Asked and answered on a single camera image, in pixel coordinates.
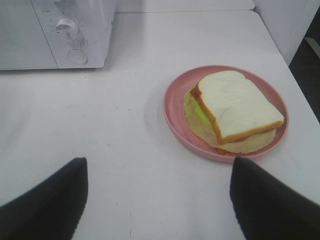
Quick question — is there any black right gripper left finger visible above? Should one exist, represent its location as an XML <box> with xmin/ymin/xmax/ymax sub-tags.
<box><xmin>0</xmin><ymin>157</ymin><xmax>89</xmax><ymax>240</ymax></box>

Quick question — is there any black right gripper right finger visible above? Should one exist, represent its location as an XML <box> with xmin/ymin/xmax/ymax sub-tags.
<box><xmin>229</xmin><ymin>157</ymin><xmax>320</xmax><ymax>240</ymax></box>

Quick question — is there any white bread sandwich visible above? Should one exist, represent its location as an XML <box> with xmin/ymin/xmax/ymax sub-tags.
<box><xmin>184</xmin><ymin>70</ymin><xmax>285</xmax><ymax>155</ymax></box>

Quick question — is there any pink round plate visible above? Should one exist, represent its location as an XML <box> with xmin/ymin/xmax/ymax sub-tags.
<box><xmin>163</xmin><ymin>65</ymin><xmax>289</xmax><ymax>163</ymax></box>

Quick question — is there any round white door button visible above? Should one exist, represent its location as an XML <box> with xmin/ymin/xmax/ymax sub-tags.
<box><xmin>68</xmin><ymin>49</ymin><xmax>88</xmax><ymax>65</ymax></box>

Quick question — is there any white microwave door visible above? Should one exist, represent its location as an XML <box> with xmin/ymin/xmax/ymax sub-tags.
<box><xmin>0</xmin><ymin>0</ymin><xmax>58</xmax><ymax>70</ymax></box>

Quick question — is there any white microwave oven body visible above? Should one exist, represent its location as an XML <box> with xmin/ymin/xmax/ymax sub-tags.
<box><xmin>32</xmin><ymin>0</ymin><xmax>116</xmax><ymax>69</ymax></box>

